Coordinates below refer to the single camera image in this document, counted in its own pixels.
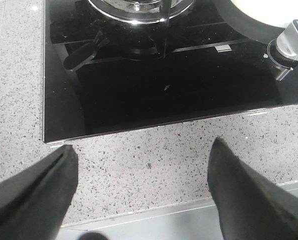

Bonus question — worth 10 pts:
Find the black glass gas stove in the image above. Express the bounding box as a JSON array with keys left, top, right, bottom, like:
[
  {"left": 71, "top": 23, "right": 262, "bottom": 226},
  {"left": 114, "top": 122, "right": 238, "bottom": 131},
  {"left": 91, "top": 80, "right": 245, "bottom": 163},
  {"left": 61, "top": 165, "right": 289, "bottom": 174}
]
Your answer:
[{"left": 43, "top": 0, "right": 298, "bottom": 143}]

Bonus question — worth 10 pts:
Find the white round plate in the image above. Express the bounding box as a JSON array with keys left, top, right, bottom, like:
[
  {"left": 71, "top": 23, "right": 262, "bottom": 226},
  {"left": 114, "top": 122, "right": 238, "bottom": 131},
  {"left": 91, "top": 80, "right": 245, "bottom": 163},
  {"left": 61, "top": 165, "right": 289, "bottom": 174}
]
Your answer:
[{"left": 232, "top": 0, "right": 298, "bottom": 28}]

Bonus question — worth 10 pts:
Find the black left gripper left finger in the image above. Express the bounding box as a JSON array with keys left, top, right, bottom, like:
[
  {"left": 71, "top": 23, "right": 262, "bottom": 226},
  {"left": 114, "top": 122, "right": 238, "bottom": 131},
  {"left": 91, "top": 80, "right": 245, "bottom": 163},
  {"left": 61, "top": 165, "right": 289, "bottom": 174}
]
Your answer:
[{"left": 0, "top": 145, "right": 78, "bottom": 240}]

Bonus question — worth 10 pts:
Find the grey cabinet front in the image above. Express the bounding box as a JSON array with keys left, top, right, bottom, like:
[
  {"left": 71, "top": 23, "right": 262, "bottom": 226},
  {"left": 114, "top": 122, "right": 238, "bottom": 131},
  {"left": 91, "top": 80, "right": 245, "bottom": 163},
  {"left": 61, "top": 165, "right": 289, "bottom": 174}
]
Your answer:
[{"left": 56, "top": 179, "right": 298, "bottom": 240}]

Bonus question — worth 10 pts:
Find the silver left stove knob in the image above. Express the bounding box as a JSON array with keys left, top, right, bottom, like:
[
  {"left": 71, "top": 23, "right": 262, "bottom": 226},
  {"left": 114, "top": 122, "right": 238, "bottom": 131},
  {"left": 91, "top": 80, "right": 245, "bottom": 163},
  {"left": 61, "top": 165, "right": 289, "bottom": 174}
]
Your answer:
[{"left": 267, "top": 19, "right": 298, "bottom": 62}]

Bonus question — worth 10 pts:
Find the black left burner pan support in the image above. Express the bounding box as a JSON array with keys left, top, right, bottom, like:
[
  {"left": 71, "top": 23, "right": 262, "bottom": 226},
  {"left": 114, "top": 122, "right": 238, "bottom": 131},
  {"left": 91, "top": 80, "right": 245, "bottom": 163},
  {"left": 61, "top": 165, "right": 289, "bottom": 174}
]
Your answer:
[{"left": 63, "top": 0, "right": 197, "bottom": 72}]

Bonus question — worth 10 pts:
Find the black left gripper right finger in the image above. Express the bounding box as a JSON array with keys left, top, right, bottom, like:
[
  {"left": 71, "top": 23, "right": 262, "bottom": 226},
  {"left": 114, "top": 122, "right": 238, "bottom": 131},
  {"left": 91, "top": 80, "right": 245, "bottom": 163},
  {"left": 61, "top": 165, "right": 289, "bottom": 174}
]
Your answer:
[{"left": 207, "top": 137, "right": 298, "bottom": 240}]

